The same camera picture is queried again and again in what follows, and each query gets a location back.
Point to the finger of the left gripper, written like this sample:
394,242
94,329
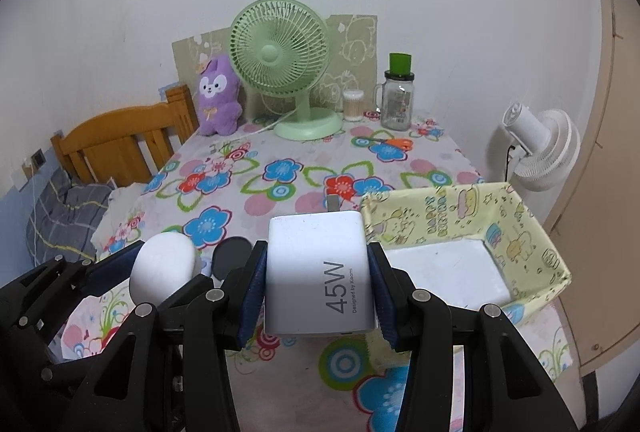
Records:
117,268
27,289

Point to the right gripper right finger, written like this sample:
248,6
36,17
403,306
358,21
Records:
505,386

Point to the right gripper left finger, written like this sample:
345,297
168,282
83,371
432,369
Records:
210,323

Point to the white oval case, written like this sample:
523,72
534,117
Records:
164,264

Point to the black round case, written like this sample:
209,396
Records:
230,253

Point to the white 45W charger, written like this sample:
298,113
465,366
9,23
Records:
318,279

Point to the plaid grey pillow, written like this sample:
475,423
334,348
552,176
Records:
64,218

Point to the wooden bed headboard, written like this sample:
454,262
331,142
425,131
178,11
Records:
125,145

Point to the floral tablecloth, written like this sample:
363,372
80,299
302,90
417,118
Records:
216,188

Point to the yellow cartoon storage box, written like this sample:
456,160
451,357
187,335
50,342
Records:
472,245

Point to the purple plush bunny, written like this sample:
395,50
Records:
219,109

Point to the beige door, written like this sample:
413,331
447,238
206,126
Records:
595,222

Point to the white standing fan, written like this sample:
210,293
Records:
546,146

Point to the orange scissors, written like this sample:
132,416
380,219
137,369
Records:
400,143

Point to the green desk fan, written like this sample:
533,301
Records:
299,27

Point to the cotton swab container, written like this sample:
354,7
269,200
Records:
353,104

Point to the glass jar green lid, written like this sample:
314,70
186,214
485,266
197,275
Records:
396,96

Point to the cartoon cardboard backboard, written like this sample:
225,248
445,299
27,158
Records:
352,64

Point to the wall power socket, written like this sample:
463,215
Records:
38,159

